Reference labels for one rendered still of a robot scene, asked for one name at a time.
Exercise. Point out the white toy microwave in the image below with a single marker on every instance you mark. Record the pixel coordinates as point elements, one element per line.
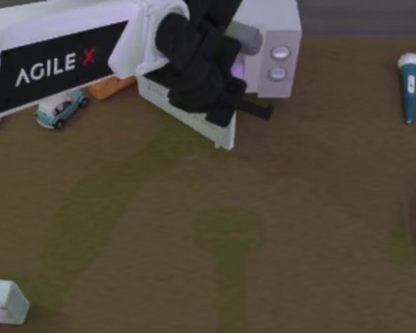
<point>284,41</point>

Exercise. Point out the orange bread piece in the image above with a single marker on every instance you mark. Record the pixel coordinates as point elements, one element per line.
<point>107,87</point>

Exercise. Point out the teal and white toy car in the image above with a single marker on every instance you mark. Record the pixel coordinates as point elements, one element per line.
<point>60,109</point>

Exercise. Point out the teal and white microphone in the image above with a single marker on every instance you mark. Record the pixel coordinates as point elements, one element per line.
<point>410,86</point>

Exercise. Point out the white box with red base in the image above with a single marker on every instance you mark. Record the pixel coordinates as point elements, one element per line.
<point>6,302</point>

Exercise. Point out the grey cylindrical wrist camera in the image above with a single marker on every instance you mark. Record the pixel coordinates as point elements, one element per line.
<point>248,39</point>

